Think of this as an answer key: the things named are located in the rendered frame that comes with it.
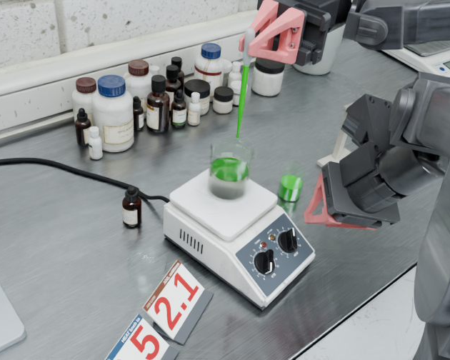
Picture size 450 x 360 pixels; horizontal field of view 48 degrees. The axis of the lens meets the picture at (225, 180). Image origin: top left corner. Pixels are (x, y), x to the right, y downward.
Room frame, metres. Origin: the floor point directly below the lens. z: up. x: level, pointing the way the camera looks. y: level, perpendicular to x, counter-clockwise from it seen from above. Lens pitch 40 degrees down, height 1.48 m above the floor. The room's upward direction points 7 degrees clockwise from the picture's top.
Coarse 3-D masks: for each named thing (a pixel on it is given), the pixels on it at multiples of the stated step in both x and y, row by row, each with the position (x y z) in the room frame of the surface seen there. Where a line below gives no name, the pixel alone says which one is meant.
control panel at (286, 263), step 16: (272, 224) 0.52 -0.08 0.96; (288, 224) 0.53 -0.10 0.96; (256, 240) 0.49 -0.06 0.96; (272, 240) 0.50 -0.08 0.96; (304, 240) 0.52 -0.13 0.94; (240, 256) 0.45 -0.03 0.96; (288, 256) 0.49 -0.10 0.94; (304, 256) 0.50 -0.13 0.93; (256, 272) 0.44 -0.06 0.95; (272, 272) 0.45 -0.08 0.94; (288, 272) 0.46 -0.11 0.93; (272, 288) 0.43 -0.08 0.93
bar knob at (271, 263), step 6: (264, 252) 0.47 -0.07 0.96; (270, 252) 0.47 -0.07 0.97; (258, 258) 0.46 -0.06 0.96; (264, 258) 0.46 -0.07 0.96; (270, 258) 0.46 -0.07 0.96; (258, 264) 0.45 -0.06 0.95; (264, 264) 0.45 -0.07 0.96; (270, 264) 0.45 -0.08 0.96; (258, 270) 0.45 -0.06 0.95; (264, 270) 0.44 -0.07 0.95; (270, 270) 0.44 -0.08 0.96
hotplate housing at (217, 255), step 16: (176, 208) 0.52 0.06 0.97; (272, 208) 0.55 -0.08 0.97; (176, 224) 0.51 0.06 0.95; (192, 224) 0.50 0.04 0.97; (256, 224) 0.51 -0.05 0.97; (176, 240) 0.51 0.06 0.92; (192, 240) 0.49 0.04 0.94; (208, 240) 0.47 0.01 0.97; (224, 240) 0.47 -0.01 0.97; (240, 240) 0.48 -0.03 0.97; (192, 256) 0.49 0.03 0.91; (208, 256) 0.47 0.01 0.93; (224, 256) 0.46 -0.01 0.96; (224, 272) 0.45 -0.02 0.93; (240, 272) 0.44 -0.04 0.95; (240, 288) 0.44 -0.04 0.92; (256, 288) 0.43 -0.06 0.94; (256, 304) 0.42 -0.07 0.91
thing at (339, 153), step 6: (342, 132) 0.78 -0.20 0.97; (342, 138) 0.78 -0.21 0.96; (336, 144) 0.78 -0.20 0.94; (342, 144) 0.78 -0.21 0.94; (336, 150) 0.78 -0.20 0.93; (342, 150) 0.78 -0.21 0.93; (348, 150) 0.81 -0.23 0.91; (330, 156) 0.78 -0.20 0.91; (336, 156) 0.78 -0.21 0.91; (342, 156) 0.79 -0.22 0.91; (318, 162) 0.77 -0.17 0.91; (324, 162) 0.76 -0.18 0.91
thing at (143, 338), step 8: (136, 328) 0.34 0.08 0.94; (144, 328) 0.35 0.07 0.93; (136, 336) 0.33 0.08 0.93; (144, 336) 0.34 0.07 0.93; (152, 336) 0.34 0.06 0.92; (128, 344) 0.32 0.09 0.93; (136, 344) 0.33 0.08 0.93; (144, 344) 0.33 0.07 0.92; (152, 344) 0.33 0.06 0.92; (160, 344) 0.34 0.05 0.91; (120, 352) 0.31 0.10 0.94; (128, 352) 0.31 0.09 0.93; (136, 352) 0.32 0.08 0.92; (144, 352) 0.32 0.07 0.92; (152, 352) 0.33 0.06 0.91
